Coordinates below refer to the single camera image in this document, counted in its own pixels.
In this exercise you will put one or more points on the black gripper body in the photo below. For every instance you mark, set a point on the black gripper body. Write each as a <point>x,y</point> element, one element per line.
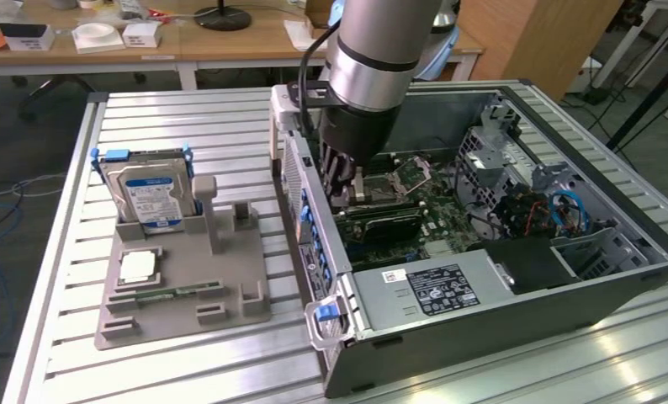
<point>355,130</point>

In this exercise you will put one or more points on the graphics card with black fan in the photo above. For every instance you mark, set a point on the graphics card with black fan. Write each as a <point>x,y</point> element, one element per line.
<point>391,229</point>

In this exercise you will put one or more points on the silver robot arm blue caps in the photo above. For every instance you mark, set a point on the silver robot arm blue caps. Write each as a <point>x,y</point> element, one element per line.
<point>378,54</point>

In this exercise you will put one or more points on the CPU socket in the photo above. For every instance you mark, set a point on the CPU socket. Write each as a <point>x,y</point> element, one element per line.
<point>386,189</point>

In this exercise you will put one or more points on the metal socket cover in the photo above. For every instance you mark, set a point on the metal socket cover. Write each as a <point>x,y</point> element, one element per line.
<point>417,174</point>

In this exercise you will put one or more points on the RAM stick with label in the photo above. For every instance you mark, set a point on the RAM stick with label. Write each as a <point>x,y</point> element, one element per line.
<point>399,211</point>

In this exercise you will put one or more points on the green motherboard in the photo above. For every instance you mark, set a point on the green motherboard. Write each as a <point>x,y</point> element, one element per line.
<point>439,227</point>

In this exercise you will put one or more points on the white paper booklet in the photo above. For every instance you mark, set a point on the white paper booklet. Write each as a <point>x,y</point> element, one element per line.
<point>295,38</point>

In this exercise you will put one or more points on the brown cardboard box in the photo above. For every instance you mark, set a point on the brown cardboard box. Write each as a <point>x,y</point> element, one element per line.
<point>315,12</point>

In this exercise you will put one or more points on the grey power supply unit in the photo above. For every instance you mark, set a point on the grey power supply unit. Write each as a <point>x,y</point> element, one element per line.
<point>389,303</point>

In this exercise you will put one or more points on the blue case latch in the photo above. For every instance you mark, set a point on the blue case latch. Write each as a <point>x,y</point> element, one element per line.
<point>326,313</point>

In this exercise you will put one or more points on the grey parts rack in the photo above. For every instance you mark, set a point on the grey parts rack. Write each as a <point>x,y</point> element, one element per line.
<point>198,269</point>

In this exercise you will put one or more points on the hard disk in blue caddy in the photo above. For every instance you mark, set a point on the hard disk in blue caddy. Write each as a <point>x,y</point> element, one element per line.
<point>147,198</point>

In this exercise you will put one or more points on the black round lamp base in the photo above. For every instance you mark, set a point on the black round lamp base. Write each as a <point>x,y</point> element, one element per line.
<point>223,20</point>

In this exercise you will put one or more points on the white paper label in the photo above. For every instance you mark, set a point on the white paper label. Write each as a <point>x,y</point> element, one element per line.
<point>155,56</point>

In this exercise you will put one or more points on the green RAM stick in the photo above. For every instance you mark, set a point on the green RAM stick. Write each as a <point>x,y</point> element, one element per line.
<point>165,292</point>

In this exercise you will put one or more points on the silver CPU chip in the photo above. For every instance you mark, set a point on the silver CPU chip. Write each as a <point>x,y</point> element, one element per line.
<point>137,269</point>

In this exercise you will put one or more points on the white box on floor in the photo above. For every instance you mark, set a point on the white box on floor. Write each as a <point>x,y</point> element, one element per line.
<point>582,78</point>

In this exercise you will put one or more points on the wooden cabinet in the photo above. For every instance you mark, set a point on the wooden cabinet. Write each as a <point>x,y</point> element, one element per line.
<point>562,42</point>

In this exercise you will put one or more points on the small white box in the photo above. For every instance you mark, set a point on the small white box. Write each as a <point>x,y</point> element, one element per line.
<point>142,38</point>

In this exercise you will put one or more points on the red packet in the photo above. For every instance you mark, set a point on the red packet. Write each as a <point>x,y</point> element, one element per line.
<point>158,14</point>

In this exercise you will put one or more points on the black open PC case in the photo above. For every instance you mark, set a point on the black open PC case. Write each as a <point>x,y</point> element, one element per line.
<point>478,336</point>

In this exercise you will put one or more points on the metal disk bay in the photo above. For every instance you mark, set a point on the metal disk bay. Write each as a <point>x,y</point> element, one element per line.
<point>590,252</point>

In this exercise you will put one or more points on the white box round hollow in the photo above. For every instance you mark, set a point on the white box round hollow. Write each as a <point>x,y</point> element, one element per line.
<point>97,40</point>

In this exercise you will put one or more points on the black slanted pole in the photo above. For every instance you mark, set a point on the black slanted pole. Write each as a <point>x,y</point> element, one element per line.
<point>646,101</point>

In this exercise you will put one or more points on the black office chair base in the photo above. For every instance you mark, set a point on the black office chair base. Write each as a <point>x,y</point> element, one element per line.
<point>46,90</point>

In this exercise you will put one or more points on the white tape roll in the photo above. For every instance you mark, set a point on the white tape roll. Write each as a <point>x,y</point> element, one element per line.
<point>90,3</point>

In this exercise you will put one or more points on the grey cup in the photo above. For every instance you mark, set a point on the grey cup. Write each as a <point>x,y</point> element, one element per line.
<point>62,4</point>

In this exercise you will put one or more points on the white box black lid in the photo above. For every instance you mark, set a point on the white box black lid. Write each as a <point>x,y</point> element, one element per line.
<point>29,42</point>

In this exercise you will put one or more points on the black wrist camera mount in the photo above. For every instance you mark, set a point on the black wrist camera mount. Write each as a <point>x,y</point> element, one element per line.
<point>315,94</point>

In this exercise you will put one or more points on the grey case corner post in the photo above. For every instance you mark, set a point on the grey case corner post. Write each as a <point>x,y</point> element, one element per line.
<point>274,134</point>

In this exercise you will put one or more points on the wooden desk white frame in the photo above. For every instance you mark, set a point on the wooden desk white frame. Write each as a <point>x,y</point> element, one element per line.
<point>41,56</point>
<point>242,42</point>

